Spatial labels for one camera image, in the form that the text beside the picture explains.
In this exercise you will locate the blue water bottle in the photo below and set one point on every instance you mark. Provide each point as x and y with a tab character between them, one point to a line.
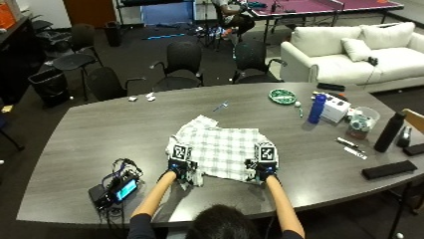
317	108

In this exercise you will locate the white marker pen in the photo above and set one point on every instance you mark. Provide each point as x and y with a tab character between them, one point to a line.
356	152

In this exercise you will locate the small white ball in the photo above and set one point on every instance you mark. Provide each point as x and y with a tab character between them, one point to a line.
298	104

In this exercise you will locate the wooden chair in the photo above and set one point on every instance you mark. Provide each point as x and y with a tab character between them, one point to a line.
414	120

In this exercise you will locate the the person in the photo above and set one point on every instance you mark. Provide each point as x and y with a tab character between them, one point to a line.
216	222

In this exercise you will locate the white box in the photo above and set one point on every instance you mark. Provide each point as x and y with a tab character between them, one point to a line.
336	108

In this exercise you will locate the white sofa cushion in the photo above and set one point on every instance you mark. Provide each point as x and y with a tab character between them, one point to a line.
356	49

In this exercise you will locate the black marker pen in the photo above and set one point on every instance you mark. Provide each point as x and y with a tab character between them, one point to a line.
346	142

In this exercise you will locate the purple table-tennis table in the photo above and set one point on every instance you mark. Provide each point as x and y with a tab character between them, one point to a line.
318	7

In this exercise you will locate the white sofa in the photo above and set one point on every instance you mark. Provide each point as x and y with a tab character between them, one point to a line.
353	56

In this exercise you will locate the black stapler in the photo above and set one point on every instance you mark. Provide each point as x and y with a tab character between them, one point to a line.
405	136

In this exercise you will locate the green round plate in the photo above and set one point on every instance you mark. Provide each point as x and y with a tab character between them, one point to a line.
282	96

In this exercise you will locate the person's left hand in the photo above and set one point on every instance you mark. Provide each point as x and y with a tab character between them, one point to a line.
177	167

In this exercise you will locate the black cabinet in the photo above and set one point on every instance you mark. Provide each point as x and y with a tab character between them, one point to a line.
15	59

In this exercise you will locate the person's right hand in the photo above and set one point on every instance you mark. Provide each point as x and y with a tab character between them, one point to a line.
264	168

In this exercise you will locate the right glove marker cube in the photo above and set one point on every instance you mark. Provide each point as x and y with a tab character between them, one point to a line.
266	152

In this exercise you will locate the black game controller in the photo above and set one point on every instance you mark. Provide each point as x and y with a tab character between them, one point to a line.
373	60

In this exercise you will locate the clear plastic cup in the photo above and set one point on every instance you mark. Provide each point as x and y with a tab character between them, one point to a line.
364	122

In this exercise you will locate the black flat case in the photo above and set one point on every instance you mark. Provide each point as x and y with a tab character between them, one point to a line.
389	169

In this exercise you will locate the black remote control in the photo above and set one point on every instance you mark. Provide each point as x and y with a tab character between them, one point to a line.
332	86

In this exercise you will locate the black flat pouch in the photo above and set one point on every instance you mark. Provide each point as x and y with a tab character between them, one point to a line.
414	149

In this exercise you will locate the black tall waste bin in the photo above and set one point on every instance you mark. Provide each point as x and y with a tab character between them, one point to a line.
114	33

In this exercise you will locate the small blue clear wrapper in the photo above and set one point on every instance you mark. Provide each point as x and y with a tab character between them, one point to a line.
221	106

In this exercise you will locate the left glove marker cube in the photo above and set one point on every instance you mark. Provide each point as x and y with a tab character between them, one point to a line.
181	152

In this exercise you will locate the black device with lit screen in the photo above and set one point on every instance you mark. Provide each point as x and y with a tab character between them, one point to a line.
120	189

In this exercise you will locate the green pen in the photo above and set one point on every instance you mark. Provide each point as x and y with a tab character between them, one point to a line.
301	112

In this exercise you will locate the glove marker cube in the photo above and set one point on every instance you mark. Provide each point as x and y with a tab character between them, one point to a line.
181	152
266	152

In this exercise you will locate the white checked cloth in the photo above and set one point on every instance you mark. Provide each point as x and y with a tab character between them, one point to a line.
221	149

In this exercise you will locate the crumpled white paper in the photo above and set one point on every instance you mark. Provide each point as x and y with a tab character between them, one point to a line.
151	96

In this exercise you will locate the black office chair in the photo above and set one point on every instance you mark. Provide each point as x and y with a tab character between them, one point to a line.
183	66
80	53
253	63
106	83

